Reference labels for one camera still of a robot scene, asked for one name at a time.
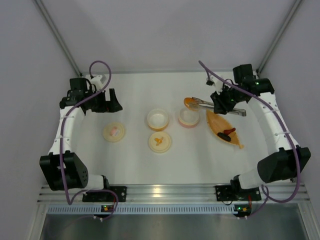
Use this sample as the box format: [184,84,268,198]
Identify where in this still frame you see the red sausage piece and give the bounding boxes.
[223,128,236,136]

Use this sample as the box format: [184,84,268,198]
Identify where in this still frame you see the metal tongs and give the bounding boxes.
[183,97,247,117]

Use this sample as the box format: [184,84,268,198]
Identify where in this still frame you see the orange bread roll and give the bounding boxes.
[183,97,200,112]

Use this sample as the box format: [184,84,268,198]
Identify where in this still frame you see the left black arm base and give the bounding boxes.
[82,185,127,203]

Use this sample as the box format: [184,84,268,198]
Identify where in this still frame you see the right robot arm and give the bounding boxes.
[205,64,311,193]

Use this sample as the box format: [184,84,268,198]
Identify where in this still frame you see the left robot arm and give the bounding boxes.
[39,75,123,191]

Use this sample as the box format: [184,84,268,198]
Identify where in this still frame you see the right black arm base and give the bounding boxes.
[214,184,262,202]

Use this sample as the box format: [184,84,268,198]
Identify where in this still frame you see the pink lunch bowl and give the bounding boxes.
[178,107,200,128]

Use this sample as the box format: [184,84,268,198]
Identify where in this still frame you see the yellow lunch bowl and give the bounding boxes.
[146,108,169,132]

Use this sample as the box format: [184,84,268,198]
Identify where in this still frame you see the boat-shaped woven basket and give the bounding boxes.
[205,110,244,149]

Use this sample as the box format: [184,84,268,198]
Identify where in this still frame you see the cream lid pink knob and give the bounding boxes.
[102,122,126,143]

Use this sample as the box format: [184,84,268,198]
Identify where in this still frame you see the cream lid orange knob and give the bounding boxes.
[148,131,172,154]

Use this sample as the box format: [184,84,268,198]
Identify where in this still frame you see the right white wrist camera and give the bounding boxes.
[206,76,224,94]

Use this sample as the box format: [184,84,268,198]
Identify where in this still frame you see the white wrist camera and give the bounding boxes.
[206,76,224,94]
[90,74,107,92]

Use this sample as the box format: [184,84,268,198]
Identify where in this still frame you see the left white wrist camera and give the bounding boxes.
[90,74,107,92]

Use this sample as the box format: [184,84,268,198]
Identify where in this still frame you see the slotted cable duct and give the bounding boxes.
[47,204,249,215]

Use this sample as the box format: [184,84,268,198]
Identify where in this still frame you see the left aluminium frame post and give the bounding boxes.
[32,0,83,77]

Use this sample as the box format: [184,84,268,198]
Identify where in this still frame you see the aluminium frame post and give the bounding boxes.
[255,0,305,77]
[32,0,83,77]

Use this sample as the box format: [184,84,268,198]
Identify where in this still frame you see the right aluminium frame post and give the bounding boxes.
[255,0,305,77]

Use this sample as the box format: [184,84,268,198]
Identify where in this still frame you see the aluminium mounting rail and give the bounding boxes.
[37,182,310,204]

